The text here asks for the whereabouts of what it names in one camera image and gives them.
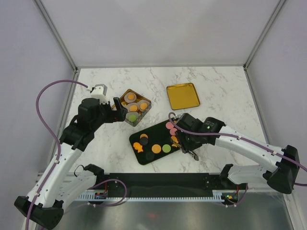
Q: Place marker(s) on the black sandwich cookie upper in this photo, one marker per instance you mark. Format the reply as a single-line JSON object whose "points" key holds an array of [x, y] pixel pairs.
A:
{"points": [[144, 141]]}

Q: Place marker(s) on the orange round cookie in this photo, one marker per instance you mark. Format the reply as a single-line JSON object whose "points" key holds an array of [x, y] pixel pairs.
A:
{"points": [[130, 96], [156, 149], [133, 108]]}

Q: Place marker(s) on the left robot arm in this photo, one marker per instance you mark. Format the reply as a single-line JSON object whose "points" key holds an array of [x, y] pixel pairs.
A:
{"points": [[46, 202]]}

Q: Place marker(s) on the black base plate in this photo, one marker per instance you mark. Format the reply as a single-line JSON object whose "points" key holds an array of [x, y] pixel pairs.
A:
{"points": [[164, 184]]}

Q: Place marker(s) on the black sandwich cookie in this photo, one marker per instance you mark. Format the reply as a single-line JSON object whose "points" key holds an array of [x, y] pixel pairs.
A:
{"points": [[144, 141], [149, 156]]}

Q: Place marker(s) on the white cable duct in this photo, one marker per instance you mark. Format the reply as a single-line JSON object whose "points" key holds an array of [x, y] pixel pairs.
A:
{"points": [[93, 197]]}

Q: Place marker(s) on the black serving tray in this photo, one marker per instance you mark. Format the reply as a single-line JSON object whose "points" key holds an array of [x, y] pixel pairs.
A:
{"points": [[157, 134]]}

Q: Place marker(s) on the green cookie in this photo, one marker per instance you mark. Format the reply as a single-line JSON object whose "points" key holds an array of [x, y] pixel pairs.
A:
{"points": [[132, 118], [166, 148]]}

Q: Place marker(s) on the black sandwich cookie lower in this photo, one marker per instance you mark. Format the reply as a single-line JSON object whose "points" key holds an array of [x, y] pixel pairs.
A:
{"points": [[149, 156]]}

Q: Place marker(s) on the gold tin lid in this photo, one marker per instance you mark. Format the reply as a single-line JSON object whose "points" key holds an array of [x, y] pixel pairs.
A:
{"points": [[182, 96]]}

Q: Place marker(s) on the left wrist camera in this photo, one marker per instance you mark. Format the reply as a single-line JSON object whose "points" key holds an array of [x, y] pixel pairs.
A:
{"points": [[97, 91]]}

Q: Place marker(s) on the metal tongs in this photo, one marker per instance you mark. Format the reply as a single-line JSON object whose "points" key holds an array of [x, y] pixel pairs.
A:
{"points": [[193, 154]]}

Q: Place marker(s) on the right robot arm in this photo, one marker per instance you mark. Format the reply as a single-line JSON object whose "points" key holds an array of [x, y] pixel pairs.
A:
{"points": [[275, 166]]}

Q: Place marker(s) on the orange scalloped cookie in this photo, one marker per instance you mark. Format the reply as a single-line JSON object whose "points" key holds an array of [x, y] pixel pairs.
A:
{"points": [[143, 106]]}

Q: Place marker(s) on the orange fish cookie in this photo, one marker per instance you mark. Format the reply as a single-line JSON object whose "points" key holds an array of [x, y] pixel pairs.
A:
{"points": [[138, 147], [175, 141]]}

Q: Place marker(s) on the square cookie tin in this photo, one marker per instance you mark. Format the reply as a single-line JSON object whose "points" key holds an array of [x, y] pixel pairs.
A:
{"points": [[139, 99]]}

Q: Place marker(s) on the pink cookie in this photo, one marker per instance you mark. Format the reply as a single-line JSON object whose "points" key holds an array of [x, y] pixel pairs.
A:
{"points": [[169, 125], [173, 131]]}

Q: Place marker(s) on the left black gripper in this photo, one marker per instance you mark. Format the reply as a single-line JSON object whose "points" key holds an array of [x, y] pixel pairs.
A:
{"points": [[119, 115]]}

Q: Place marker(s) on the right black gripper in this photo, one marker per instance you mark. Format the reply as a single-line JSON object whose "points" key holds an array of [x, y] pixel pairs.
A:
{"points": [[185, 146]]}

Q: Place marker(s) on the pink cookie upper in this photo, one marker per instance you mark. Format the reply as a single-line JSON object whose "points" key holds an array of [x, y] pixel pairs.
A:
{"points": [[169, 125]]}

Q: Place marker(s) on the pink cookie lower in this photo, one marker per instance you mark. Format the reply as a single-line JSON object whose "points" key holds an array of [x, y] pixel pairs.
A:
{"points": [[173, 131]]}

